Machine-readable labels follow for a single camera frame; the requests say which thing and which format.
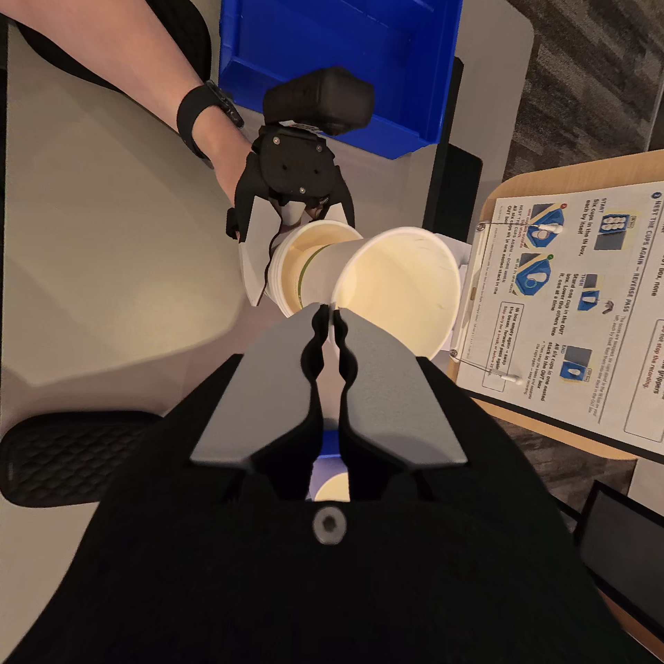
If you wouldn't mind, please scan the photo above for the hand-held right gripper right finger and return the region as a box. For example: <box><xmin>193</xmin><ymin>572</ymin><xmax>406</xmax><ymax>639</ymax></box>
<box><xmin>330</xmin><ymin>306</ymin><xmax>470</xmax><ymax>504</ymax></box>

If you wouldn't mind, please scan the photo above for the person's left forearm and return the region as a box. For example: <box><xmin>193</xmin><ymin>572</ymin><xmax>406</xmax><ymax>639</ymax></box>
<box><xmin>31</xmin><ymin>0</ymin><xmax>208</xmax><ymax>130</ymax></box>

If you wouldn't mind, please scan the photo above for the black wristband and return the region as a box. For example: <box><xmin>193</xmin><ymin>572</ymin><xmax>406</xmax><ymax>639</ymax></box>
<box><xmin>177</xmin><ymin>80</ymin><xmax>246</xmax><ymax>169</ymax></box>

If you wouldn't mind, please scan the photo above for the black textured pad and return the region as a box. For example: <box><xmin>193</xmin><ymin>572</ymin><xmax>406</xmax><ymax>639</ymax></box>
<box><xmin>0</xmin><ymin>412</ymin><xmax>164</xmax><ymax>509</ymax></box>

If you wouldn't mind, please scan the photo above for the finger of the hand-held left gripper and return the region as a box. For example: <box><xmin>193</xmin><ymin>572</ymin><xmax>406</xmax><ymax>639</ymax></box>
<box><xmin>239</xmin><ymin>201</ymin><xmax>283</xmax><ymax>309</ymax></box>

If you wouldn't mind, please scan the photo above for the person's left hand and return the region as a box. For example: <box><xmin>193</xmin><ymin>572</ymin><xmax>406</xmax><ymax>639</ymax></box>
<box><xmin>216</xmin><ymin>114</ymin><xmax>260</xmax><ymax>210</ymax></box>

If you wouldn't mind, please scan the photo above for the wooden instruction board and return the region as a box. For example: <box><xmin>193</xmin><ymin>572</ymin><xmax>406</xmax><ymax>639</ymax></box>
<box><xmin>446</xmin><ymin>151</ymin><xmax>664</xmax><ymax>462</ymax></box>

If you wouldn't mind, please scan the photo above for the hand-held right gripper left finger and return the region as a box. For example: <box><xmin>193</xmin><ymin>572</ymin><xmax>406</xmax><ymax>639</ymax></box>
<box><xmin>189</xmin><ymin>303</ymin><xmax>335</xmax><ymax>504</ymax></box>

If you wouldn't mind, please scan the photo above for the blue plastic bin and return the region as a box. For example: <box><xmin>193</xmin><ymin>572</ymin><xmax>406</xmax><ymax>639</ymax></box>
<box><xmin>218</xmin><ymin>0</ymin><xmax>464</xmax><ymax>159</ymax></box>
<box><xmin>312</xmin><ymin>428</ymin><xmax>351</xmax><ymax>470</ymax></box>

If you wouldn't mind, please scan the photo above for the stack of nested white cups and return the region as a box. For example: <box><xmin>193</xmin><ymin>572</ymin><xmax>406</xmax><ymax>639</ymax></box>
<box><xmin>268</xmin><ymin>218</ymin><xmax>361</xmax><ymax>319</ymax></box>

